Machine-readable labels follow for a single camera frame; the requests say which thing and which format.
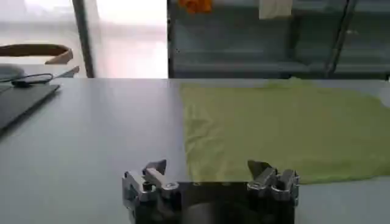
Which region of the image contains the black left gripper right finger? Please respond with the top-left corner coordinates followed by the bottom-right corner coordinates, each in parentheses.
top-left (247, 159), bottom-right (300, 203)

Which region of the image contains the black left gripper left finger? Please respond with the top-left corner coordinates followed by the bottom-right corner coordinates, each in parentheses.
top-left (122, 159), bottom-right (180, 205)

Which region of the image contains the yellow-green cloth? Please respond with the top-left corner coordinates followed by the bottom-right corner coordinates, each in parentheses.
top-left (179, 77), bottom-right (390, 185)

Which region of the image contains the grey metal shelf rack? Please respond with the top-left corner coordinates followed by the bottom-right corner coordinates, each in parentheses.
top-left (166, 0), bottom-right (390, 80)

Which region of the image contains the dark grey laptop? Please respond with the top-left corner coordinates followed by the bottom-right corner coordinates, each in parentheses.
top-left (0, 83), bottom-right (61, 132)

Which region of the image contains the brown wooden chair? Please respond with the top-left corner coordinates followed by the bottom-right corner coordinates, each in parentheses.
top-left (0, 44), bottom-right (80, 79)

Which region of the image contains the grey round pad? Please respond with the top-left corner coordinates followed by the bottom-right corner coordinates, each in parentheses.
top-left (0, 65), bottom-right (26, 80)

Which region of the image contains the dark window frame post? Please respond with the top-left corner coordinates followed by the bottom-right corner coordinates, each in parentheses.
top-left (71, 0), bottom-right (96, 79)

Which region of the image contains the black adapter with cable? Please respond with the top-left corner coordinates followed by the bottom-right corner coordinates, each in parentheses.
top-left (0, 72), bottom-right (54, 88)

